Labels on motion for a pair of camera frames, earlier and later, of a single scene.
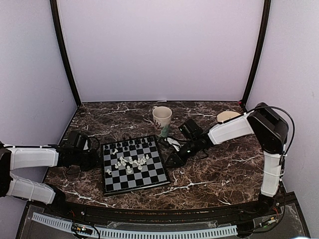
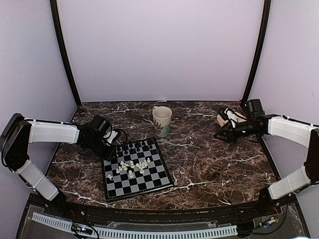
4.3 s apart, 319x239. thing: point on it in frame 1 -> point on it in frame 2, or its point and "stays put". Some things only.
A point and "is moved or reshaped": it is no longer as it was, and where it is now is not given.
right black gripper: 178,161 -> 227,130
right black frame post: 267,16 stays put
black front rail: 283,205 stays put
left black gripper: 95,162 -> 109,155
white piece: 109,172 -> 111,178
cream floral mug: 162,116 stays put
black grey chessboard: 132,165 is moved or reshaped
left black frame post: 54,8 stays put
